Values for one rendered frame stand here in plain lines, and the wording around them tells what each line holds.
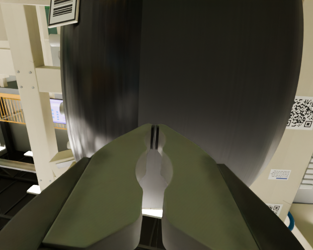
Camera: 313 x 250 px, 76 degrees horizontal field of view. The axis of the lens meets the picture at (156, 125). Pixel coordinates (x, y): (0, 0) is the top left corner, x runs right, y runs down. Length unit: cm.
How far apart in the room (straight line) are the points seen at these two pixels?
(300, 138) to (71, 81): 49
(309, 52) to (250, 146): 29
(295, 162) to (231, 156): 35
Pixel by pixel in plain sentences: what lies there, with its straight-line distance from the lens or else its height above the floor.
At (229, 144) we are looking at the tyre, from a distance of 25.
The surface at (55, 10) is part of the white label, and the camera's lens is 27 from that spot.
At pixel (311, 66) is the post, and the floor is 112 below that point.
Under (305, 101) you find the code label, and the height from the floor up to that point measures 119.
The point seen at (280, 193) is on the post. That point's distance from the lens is 63.
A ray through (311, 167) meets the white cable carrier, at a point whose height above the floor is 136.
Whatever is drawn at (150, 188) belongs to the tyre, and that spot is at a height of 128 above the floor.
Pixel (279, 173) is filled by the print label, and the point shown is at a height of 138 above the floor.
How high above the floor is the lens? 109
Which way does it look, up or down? 23 degrees up
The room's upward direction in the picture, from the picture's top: 177 degrees counter-clockwise
